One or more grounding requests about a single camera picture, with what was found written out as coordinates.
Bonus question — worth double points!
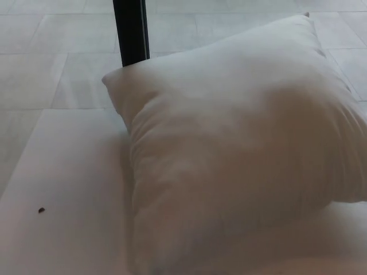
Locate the black metal post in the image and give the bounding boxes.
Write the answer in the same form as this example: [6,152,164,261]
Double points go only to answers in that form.
[112,0,151,68]

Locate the white square pillow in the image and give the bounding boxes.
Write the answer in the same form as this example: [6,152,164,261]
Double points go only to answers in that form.
[101,11,367,275]

